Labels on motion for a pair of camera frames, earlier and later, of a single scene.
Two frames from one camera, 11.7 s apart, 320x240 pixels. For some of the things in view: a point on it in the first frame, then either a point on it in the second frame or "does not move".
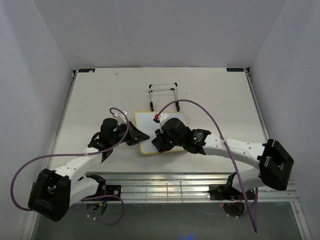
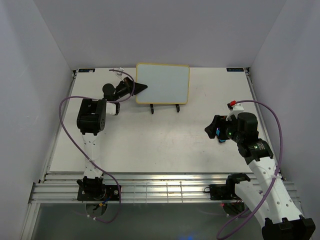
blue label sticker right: (235, 69) does not move
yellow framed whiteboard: (145, 121) -> (166, 84)
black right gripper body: (167, 142) -> (229, 128)
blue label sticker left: (86, 70) does not move
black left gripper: (133, 130) -> (130, 83)
